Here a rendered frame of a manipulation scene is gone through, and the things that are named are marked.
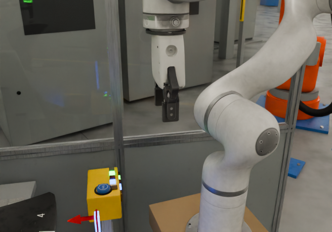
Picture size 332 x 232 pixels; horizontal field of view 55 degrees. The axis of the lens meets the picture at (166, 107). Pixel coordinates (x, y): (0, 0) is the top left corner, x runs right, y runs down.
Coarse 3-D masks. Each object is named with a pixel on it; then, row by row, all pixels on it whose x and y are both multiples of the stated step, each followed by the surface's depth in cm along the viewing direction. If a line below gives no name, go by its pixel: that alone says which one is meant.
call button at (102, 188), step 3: (99, 186) 98; (102, 186) 98; (105, 186) 98; (108, 186) 98; (99, 189) 97; (102, 189) 97; (105, 189) 97; (108, 189) 97; (99, 192) 97; (102, 192) 96; (105, 192) 97
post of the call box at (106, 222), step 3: (102, 222) 106; (105, 222) 107; (108, 222) 107; (102, 225) 107; (105, 225) 107; (108, 225) 107; (111, 225) 110; (102, 228) 107; (105, 228) 108; (108, 228) 108; (111, 228) 108; (105, 231) 108; (108, 231) 108; (111, 231) 108
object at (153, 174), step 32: (0, 160) 136; (32, 160) 139; (64, 160) 142; (96, 160) 145; (128, 160) 149; (160, 160) 152; (192, 160) 156; (64, 192) 148; (128, 192) 155; (160, 192) 159; (192, 192) 163; (256, 192) 171; (64, 224) 154; (128, 224) 162
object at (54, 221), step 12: (48, 192) 77; (12, 204) 74; (24, 204) 74; (36, 204) 75; (48, 204) 75; (0, 216) 71; (12, 216) 71; (24, 216) 72; (48, 216) 72; (0, 228) 68; (12, 228) 69; (24, 228) 69; (36, 228) 70; (48, 228) 70
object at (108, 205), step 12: (108, 168) 109; (96, 180) 103; (108, 180) 103; (96, 192) 97; (108, 192) 97; (120, 192) 98; (96, 204) 96; (108, 204) 97; (120, 204) 98; (108, 216) 98; (120, 216) 99
